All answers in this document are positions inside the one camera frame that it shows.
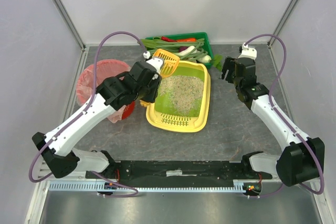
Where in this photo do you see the yellow green litter box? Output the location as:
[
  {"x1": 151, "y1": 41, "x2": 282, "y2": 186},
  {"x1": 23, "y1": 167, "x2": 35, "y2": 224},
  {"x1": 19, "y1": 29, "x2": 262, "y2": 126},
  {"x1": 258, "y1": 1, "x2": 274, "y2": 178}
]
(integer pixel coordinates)
[{"x1": 146, "y1": 61, "x2": 211, "y2": 133}]

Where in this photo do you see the orange litter scoop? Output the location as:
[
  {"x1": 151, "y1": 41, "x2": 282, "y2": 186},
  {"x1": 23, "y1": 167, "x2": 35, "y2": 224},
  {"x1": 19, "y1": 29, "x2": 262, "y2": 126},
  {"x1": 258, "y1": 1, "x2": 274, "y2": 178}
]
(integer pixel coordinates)
[{"x1": 140, "y1": 49, "x2": 180, "y2": 107}]

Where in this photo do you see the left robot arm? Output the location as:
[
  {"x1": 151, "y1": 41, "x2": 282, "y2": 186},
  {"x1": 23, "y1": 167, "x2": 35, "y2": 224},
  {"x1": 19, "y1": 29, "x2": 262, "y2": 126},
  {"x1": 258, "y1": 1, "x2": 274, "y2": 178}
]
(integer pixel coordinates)
[{"x1": 32, "y1": 57, "x2": 164, "y2": 178}]

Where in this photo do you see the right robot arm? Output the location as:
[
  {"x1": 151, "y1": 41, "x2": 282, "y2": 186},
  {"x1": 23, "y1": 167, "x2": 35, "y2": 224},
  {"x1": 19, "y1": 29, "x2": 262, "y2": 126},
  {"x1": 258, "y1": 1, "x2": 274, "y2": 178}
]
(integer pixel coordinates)
[{"x1": 222, "y1": 57, "x2": 325, "y2": 186}]

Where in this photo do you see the cat litter pile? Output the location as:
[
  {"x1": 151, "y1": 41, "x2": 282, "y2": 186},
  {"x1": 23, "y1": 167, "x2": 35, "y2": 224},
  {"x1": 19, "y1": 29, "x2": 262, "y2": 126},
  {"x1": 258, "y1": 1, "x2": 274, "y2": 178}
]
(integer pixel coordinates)
[{"x1": 155, "y1": 75, "x2": 204, "y2": 117}]

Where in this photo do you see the white radish with leaves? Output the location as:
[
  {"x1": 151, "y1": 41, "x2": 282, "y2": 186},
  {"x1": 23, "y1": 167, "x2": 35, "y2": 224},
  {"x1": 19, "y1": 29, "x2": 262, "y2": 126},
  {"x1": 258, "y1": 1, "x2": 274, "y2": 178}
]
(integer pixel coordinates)
[{"x1": 197, "y1": 55, "x2": 223, "y2": 71}]

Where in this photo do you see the green leafy vegetable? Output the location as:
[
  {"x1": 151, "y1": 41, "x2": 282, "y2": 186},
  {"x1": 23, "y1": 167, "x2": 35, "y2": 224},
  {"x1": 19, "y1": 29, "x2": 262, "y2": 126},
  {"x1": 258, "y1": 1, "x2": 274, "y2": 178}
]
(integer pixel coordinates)
[{"x1": 141, "y1": 37, "x2": 166, "y2": 50}]

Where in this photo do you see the green long beans bunch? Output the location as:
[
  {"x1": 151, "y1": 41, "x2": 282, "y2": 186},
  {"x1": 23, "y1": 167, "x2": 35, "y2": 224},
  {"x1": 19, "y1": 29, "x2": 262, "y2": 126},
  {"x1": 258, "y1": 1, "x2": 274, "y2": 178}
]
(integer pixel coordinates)
[{"x1": 141, "y1": 39, "x2": 211, "y2": 63}]

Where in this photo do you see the green plastic crate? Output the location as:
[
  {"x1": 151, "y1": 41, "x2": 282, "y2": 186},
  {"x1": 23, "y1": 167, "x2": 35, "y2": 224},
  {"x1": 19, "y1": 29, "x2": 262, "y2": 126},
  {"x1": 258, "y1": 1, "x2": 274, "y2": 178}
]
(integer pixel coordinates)
[{"x1": 147, "y1": 32, "x2": 213, "y2": 58}]

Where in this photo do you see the white scallion stalk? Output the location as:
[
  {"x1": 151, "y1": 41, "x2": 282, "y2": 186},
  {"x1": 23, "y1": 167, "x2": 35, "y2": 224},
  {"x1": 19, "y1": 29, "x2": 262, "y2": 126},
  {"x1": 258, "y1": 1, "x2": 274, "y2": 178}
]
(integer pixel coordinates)
[{"x1": 176, "y1": 46, "x2": 195, "y2": 57}]

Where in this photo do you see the clear plastic bin liner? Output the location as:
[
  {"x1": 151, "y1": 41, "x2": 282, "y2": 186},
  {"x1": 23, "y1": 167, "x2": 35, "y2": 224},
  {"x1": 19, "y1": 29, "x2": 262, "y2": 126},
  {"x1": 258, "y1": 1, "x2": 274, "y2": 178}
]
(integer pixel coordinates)
[{"x1": 76, "y1": 60, "x2": 137, "y2": 124}]

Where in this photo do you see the red chili pepper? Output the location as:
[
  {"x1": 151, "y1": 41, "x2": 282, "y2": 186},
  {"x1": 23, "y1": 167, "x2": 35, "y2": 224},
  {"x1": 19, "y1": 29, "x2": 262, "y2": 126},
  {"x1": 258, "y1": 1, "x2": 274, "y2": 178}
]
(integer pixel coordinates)
[{"x1": 161, "y1": 36, "x2": 177, "y2": 43}]

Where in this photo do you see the purple onion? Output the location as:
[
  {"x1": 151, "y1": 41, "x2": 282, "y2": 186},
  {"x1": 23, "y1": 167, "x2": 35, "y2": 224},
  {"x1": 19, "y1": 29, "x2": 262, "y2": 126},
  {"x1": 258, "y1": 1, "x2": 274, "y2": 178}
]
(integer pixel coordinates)
[{"x1": 179, "y1": 46, "x2": 188, "y2": 52}]

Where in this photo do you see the orange carrot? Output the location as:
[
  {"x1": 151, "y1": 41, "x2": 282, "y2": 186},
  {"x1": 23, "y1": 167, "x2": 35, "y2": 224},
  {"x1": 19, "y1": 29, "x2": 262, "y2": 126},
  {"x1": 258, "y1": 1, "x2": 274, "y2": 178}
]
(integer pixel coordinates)
[{"x1": 176, "y1": 38, "x2": 197, "y2": 42}]

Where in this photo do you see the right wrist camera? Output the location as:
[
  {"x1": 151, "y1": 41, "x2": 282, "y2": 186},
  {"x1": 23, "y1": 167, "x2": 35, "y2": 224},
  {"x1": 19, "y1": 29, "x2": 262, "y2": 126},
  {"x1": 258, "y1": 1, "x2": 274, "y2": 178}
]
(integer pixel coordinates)
[{"x1": 238, "y1": 44, "x2": 257, "y2": 60}]

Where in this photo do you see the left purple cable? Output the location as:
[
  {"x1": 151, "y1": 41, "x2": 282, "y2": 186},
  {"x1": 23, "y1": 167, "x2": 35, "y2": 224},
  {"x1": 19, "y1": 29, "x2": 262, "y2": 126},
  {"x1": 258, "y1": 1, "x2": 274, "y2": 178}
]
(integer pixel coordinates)
[{"x1": 28, "y1": 31, "x2": 148, "y2": 198}]

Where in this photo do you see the purple cable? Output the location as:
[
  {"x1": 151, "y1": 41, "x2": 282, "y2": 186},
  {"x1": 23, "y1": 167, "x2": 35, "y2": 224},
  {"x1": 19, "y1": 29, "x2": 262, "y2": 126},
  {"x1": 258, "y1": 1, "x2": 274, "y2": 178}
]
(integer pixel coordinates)
[
  {"x1": 244, "y1": 34, "x2": 325, "y2": 199},
  {"x1": 28, "y1": 31, "x2": 148, "y2": 198}
]

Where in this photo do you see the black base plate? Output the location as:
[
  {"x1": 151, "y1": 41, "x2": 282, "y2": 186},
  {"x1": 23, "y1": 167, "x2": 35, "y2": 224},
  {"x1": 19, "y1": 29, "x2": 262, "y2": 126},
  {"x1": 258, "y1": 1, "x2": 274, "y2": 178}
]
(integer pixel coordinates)
[{"x1": 101, "y1": 161, "x2": 273, "y2": 181}]

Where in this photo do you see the grey slotted cable duct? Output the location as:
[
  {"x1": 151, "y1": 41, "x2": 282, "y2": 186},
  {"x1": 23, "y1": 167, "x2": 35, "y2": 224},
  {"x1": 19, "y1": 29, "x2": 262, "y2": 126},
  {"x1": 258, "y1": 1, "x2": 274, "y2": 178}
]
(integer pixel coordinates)
[{"x1": 48, "y1": 180, "x2": 262, "y2": 192}]

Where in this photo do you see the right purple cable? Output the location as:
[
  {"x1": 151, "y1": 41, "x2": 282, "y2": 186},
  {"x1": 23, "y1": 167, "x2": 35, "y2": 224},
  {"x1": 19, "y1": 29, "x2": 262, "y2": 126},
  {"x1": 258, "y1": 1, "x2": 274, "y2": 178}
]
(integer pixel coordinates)
[{"x1": 244, "y1": 34, "x2": 325, "y2": 199}]

